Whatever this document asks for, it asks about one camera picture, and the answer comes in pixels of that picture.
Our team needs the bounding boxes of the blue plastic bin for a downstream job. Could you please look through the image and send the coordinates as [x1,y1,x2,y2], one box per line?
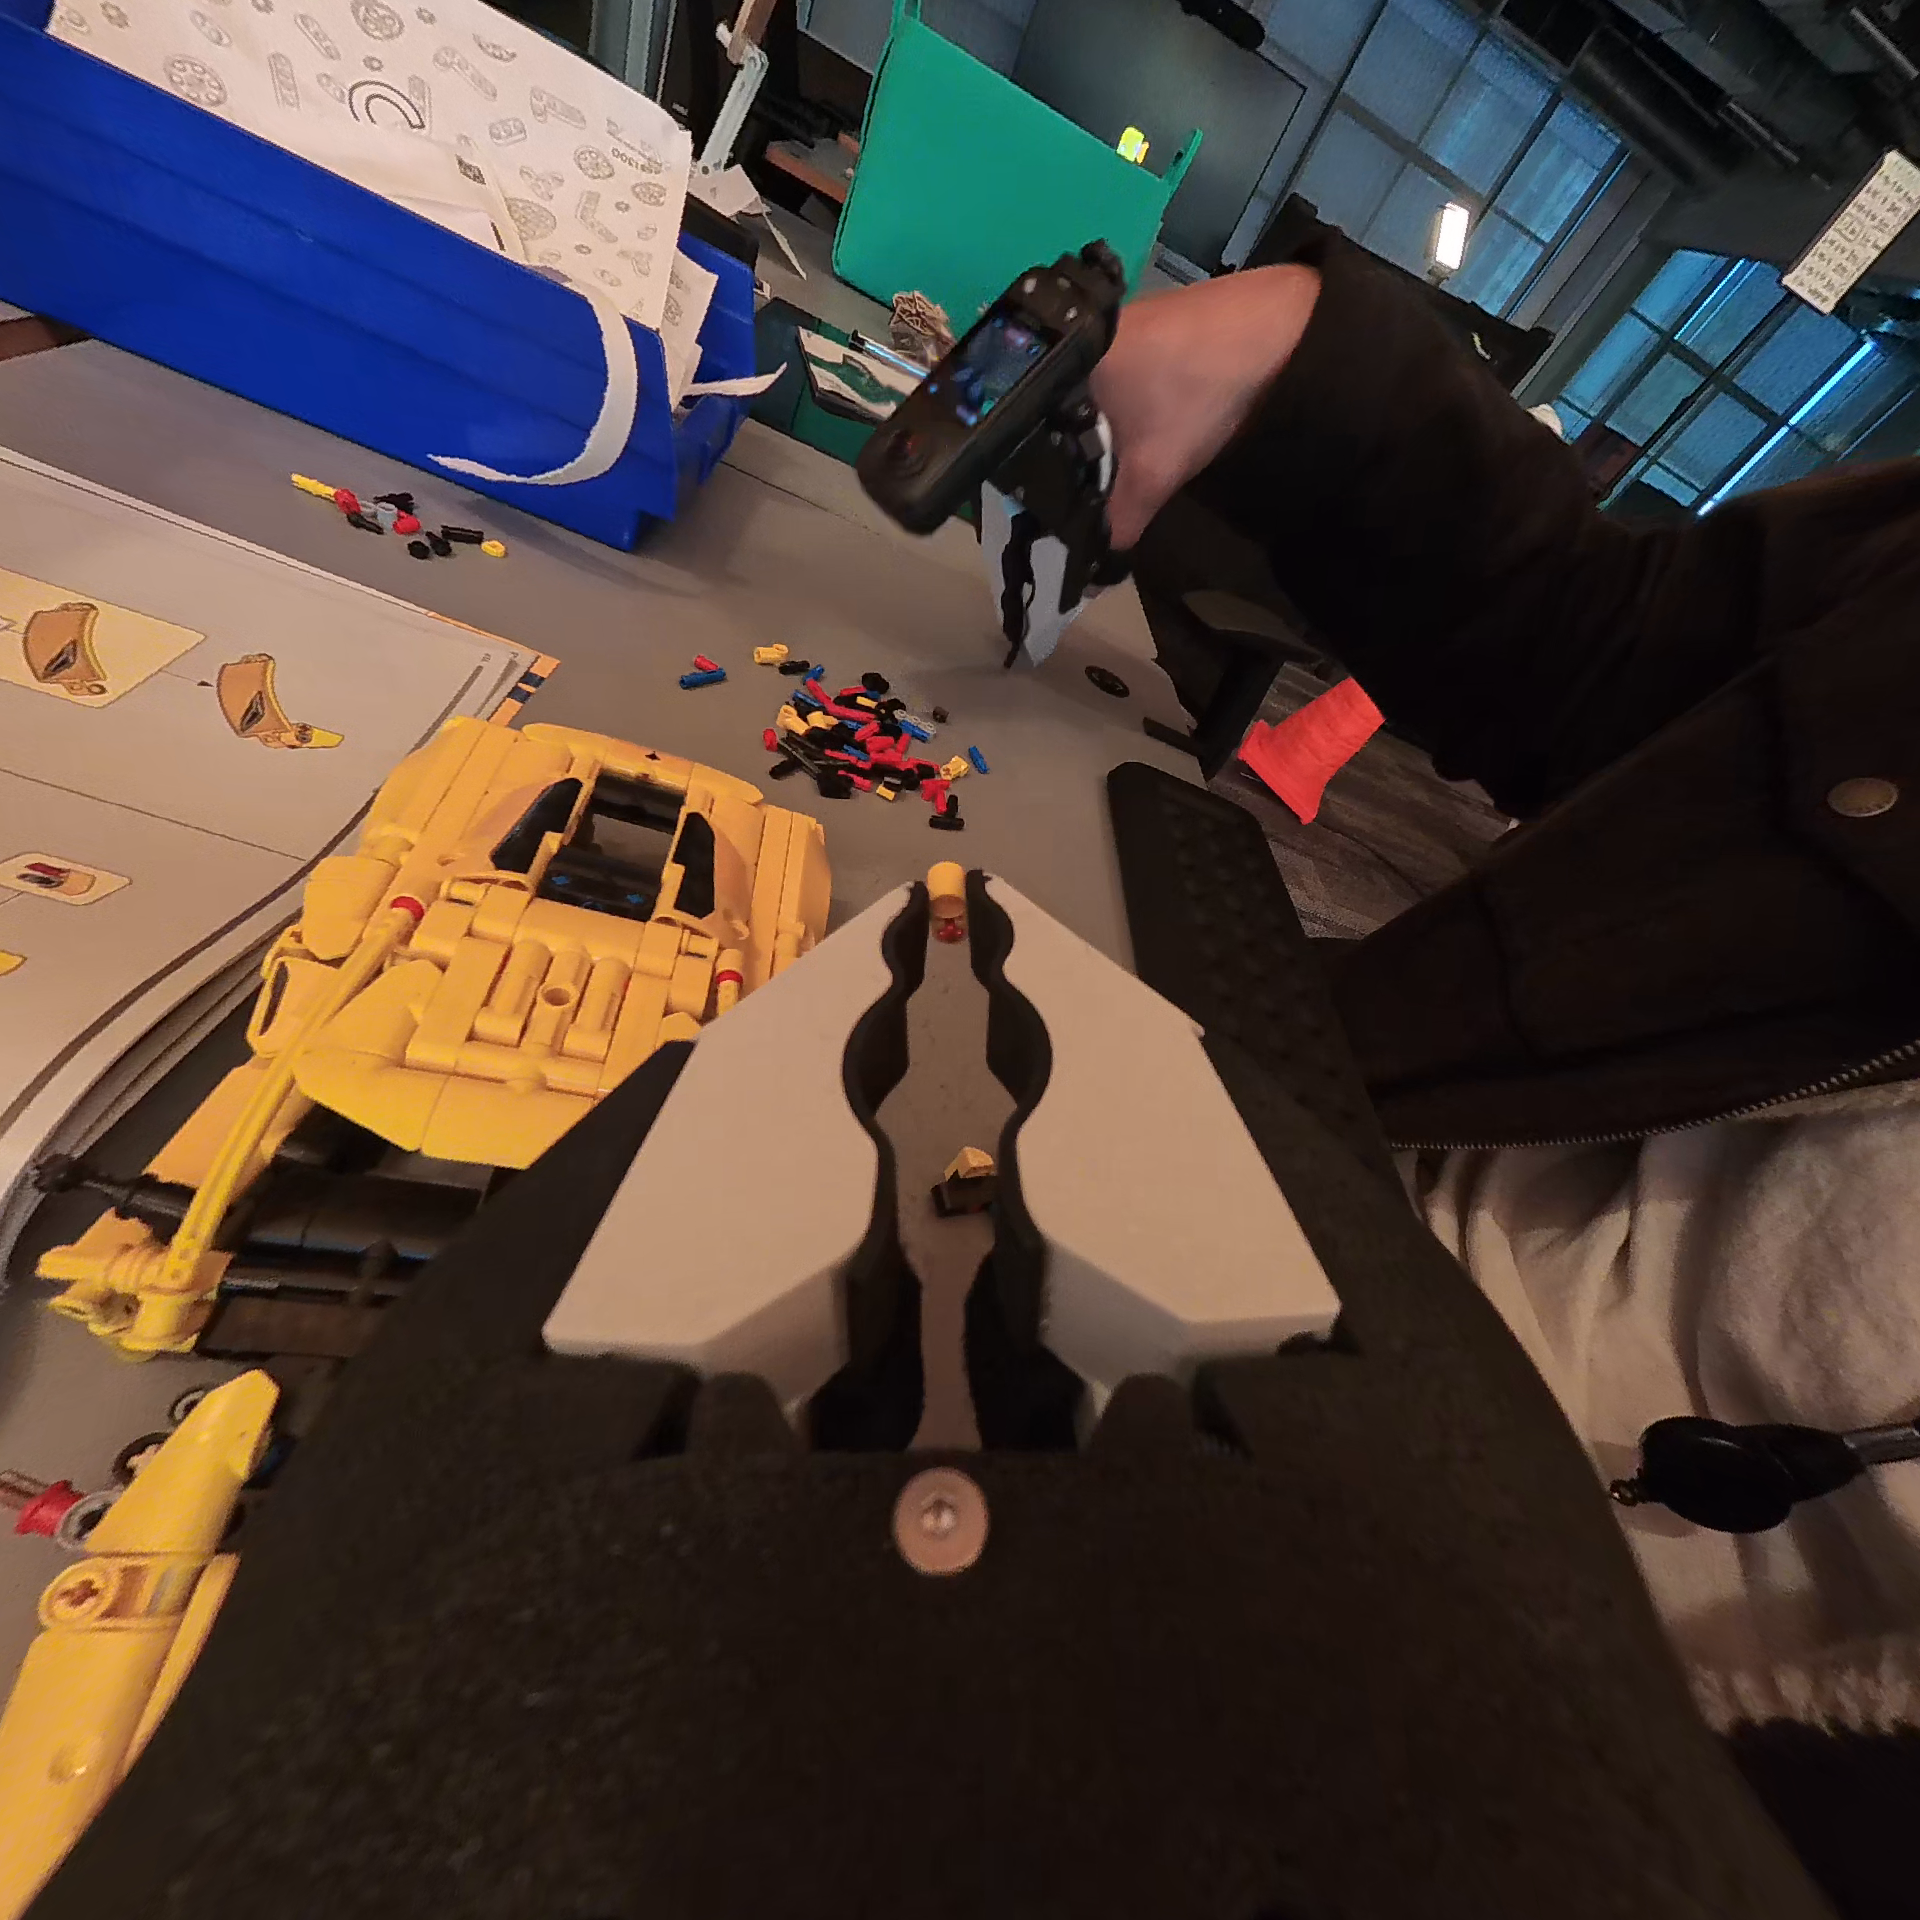
[0,16,758,553]

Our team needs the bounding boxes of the teal tray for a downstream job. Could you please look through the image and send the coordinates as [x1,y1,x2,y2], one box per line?
[749,299,917,466]

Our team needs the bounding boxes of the yellow toy brick car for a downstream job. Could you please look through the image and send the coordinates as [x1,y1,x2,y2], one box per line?
[0,718,836,1914]

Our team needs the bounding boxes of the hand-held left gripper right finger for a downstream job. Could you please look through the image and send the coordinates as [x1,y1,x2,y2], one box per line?
[964,872,1345,1434]

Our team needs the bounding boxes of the person's white shirt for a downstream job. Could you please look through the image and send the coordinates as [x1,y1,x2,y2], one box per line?
[1394,1080,1920,1743]

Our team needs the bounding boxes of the person's right hand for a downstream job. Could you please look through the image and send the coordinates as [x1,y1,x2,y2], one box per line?
[1089,263,1325,548]

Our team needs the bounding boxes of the orange ribbed plastic piece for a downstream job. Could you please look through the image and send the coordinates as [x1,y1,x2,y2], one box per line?
[1235,675,1385,827]

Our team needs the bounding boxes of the white curved paper strip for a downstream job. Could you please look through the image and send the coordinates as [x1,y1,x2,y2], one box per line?
[427,270,647,489]

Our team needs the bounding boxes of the black badge reel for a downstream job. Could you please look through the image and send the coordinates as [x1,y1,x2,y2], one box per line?
[1607,1415,1920,1536]

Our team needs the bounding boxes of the pile of small coloured pins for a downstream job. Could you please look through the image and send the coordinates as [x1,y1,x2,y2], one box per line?
[289,471,510,562]
[679,642,995,834]

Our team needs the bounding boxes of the white printed paper bag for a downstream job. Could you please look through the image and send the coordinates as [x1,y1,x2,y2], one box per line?
[45,0,707,394]

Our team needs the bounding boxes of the white wall chart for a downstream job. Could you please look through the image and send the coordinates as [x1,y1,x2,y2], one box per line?
[1780,147,1920,318]

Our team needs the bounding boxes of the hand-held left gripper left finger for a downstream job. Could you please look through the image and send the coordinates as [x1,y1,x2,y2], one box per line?
[541,882,933,1449]

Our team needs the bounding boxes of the person's right forearm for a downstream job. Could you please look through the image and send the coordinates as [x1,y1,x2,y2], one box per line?
[1201,240,1771,818]

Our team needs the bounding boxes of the white parts instruction booklet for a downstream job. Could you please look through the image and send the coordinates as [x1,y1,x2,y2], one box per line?
[0,450,565,1202]

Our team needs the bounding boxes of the green bin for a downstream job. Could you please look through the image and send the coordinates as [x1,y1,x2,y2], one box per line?
[829,0,1204,339]

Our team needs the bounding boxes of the wooden sheet holder board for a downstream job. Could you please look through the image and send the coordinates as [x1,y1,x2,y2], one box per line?
[689,0,812,280]

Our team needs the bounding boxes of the grey desk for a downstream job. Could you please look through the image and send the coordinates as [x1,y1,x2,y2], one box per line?
[0,299,1215,1728]

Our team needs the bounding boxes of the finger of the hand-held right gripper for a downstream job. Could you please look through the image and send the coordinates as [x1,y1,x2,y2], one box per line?
[979,480,1039,671]
[1020,516,1114,673]

